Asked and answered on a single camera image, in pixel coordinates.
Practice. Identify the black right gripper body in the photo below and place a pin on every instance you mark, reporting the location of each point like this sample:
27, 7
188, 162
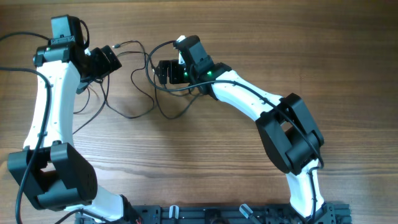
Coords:
180, 74

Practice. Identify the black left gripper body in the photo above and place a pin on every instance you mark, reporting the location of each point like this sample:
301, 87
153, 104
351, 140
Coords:
100, 66

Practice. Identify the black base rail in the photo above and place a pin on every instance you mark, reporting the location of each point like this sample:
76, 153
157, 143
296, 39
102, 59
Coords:
277, 213

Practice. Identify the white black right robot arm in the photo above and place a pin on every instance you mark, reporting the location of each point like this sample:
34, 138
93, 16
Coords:
289, 134

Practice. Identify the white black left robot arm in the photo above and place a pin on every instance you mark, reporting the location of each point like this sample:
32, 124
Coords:
50, 172

